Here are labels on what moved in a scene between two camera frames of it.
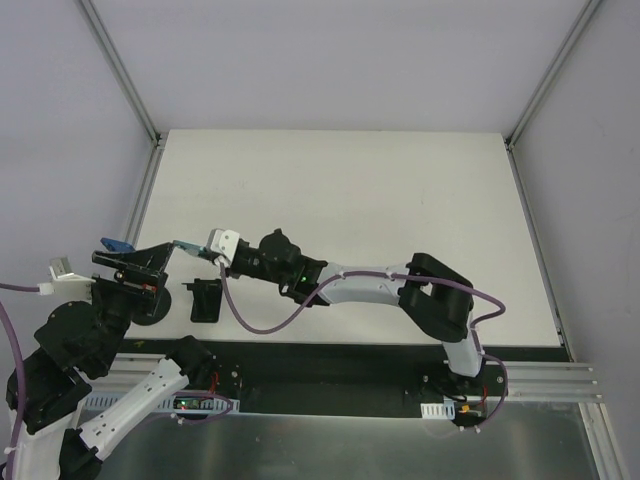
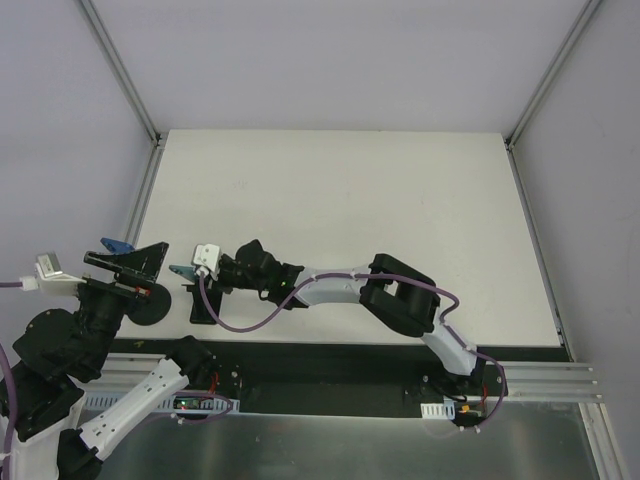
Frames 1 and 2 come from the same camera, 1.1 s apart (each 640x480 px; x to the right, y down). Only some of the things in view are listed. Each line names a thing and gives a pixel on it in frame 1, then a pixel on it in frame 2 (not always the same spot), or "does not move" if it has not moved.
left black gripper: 130,279 does not move
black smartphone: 116,245 does not move
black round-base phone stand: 151,309 does not move
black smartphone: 189,247 to 185,270
